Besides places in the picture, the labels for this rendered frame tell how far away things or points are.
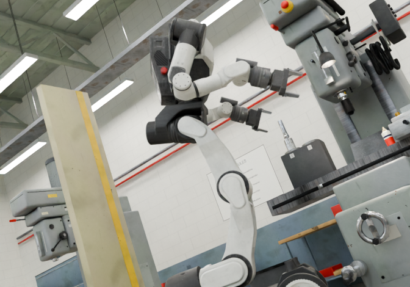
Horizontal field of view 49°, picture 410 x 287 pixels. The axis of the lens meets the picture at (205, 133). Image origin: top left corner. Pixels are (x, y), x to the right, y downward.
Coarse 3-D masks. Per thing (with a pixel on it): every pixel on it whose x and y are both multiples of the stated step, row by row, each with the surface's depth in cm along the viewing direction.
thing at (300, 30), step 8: (320, 8) 224; (304, 16) 228; (312, 16) 225; (320, 16) 223; (328, 16) 230; (296, 24) 230; (304, 24) 228; (312, 24) 225; (320, 24) 224; (336, 24) 239; (280, 32) 236; (288, 32) 232; (296, 32) 230; (304, 32) 227; (344, 32) 248; (288, 40) 232; (296, 40) 231
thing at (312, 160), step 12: (312, 144) 228; (324, 144) 234; (288, 156) 233; (300, 156) 230; (312, 156) 227; (324, 156) 225; (288, 168) 232; (300, 168) 229; (312, 168) 227; (324, 168) 224; (300, 180) 228; (312, 180) 226
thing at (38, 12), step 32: (0, 0) 767; (32, 0) 796; (64, 0) 821; (128, 0) 888; (0, 32) 845; (32, 32) 874; (64, 32) 903; (96, 32) 949; (0, 64) 934; (32, 64) 970; (64, 64) 869; (0, 96) 1038
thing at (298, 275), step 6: (294, 276) 159; (300, 276) 159; (306, 276) 158; (312, 276) 158; (282, 282) 160; (288, 282) 159; (294, 282) 158; (300, 282) 158; (306, 282) 158; (312, 282) 157; (318, 282) 157
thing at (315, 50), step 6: (312, 48) 224; (318, 48) 225; (312, 54) 224; (318, 54) 222; (318, 60) 222; (318, 66) 222; (324, 72) 220; (330, 72) 220; (324, 78) 220; (330, 78) 218; (330, 84) 220
